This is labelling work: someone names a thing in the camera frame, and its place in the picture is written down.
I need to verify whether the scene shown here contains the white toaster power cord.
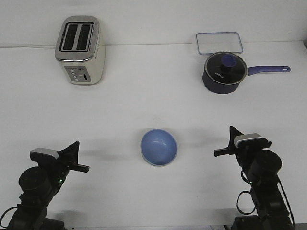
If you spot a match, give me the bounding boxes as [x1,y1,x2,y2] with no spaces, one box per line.
[0,42,58,49]

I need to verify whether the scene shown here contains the dark blue saucepan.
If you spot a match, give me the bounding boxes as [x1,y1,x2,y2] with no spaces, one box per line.
[202,66,291,94]

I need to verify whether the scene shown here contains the glass pot lid blue knob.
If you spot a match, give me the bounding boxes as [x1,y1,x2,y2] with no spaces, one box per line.
[204,52,248,85]

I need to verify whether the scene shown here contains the silver two-slot toaster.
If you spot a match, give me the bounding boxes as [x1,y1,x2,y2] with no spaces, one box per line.
[55,15,106,85]

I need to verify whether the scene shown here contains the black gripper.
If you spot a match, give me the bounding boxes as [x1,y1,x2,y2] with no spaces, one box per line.
[56,141,89,184]
[214,126,272,157]

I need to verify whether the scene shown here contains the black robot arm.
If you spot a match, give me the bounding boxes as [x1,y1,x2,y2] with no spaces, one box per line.
[214,126,295,230]
[2,141,89,230]

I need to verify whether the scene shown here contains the green bowl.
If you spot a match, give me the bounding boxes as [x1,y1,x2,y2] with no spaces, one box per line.
[142,154,177,167]

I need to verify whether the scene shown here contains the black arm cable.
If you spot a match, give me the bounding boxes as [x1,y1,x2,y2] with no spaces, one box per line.
[236,172,295,226]

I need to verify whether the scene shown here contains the clear plastic container lid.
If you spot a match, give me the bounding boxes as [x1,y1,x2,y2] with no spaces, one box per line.
[196,32,244,55]

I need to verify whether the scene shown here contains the blue bowl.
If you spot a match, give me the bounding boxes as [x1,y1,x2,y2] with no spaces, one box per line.
[140,129,177,155]

